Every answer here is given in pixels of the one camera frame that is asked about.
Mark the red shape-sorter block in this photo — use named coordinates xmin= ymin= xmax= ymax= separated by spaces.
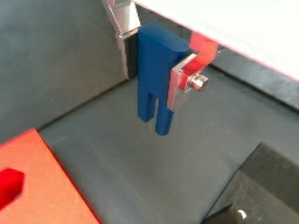
xmin=0 ymin=129 xmax=102 ymax=224

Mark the silver red gripper right finger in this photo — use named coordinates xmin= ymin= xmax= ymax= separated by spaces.
xmin=167 ymin=32 xmax=221 ymax=111

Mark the blue slotted square-circle object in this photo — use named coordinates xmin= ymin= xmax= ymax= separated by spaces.
xmin=138 ymin=24 xmax=190 ymax=136

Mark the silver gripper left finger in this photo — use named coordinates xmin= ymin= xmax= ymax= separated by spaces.
xmin=102 ymin=0 xmax=140 ymax=79

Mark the black curved fixture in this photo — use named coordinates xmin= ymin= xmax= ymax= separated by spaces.
xmin=201 ymin=143 xmax=299 ymax=224

